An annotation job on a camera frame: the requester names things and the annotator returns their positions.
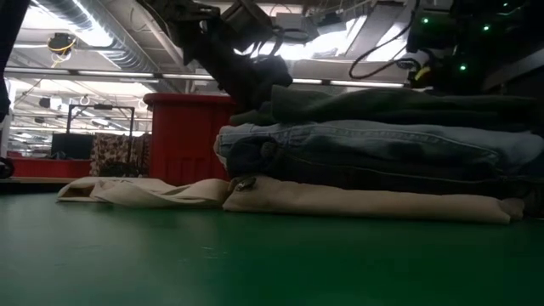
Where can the dark green garment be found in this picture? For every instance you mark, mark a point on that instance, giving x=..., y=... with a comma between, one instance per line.
x=382, y=106

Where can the dark blue jeans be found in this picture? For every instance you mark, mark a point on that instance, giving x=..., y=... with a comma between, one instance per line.
x=340, y=170

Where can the beige shorts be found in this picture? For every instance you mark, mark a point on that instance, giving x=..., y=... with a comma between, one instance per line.
x=361, y=202

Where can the red plastic laundry bin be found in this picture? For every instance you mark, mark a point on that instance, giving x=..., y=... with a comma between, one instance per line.
x=187, y=140

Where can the long ceiling light strip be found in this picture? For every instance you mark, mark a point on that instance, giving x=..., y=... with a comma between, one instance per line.
x=115, y=74

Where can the black metal rack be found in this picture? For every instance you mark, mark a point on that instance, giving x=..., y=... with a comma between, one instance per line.
x=102, y=107

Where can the patterned box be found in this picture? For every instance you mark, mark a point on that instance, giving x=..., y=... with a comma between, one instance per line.
x=115, y=151

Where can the black box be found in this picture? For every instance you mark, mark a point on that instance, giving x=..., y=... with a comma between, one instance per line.
x=72, y=146

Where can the green table mat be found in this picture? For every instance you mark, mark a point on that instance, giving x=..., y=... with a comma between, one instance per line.
x=255, y=263

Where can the red flat crate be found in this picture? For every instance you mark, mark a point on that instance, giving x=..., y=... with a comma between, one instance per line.
x=51, y=168

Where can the small black round object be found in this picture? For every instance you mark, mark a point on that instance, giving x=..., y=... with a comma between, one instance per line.
x=5, y=168

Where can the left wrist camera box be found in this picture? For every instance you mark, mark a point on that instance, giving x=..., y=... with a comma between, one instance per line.
x=246, y=21

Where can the black ceiling camera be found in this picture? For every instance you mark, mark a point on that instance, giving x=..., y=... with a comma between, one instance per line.
x=61, y=42

